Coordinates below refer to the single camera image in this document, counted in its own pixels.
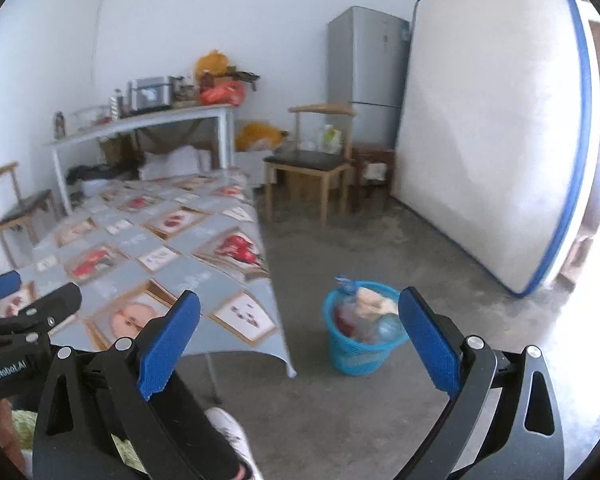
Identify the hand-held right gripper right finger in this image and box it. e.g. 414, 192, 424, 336
397, 287, 563, 480

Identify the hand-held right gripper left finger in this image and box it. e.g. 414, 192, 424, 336
32, 290, 202, 480

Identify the pink snack bag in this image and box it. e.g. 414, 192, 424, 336
357, 285, 400, 318

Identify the blue plastic wastebasket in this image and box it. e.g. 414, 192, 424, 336
322, 280, 411, 376

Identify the clear plastic bottle blue label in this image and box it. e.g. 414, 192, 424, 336
334, 275, 361, 306

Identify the person's left forearm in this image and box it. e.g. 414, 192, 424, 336
0, 400, 31, 476

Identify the metal table leg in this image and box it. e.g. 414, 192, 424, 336
204, 352, 223, 403

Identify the green fuzzy cushion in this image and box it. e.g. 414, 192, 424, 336
10, 407, 148, 476

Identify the fruit print tablecloth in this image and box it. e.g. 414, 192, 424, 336
0, 170, 297, 378

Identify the wooden chair black seat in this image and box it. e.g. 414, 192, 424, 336
0, 161, 61, 268
262, 103, 357, 228

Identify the person's white shoe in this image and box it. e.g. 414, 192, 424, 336
205, 406, 263, 480

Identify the black cloth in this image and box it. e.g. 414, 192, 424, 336
66, 162, 131, 186

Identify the brown paper bag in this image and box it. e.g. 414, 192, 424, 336
100, 135, 138, 166

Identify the white plastic bag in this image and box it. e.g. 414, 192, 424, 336
140, 145, 213, 181

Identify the clear plastic tub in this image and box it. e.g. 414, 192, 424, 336
72, 105, 111, 128

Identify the dark wooden stool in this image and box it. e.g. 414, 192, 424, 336
352, 144, 397, 211

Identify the white mattress blue trim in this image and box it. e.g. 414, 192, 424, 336
390, 0, 593, 297

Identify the white green packet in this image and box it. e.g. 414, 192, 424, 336
320, 124, 343, 155

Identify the yellow plastic bag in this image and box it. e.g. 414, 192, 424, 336
195, 50, 231, 81
235, 122, 288, 152

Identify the white side table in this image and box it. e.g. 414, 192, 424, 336
45, 104, 238, 216

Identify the silver rice cooker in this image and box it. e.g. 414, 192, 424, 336
127, 76, 175, 113

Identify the orange plastic bag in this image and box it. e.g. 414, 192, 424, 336
199, 81, 246, 107

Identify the silver refrigerator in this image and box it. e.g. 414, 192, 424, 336
327, 6, 412, 148

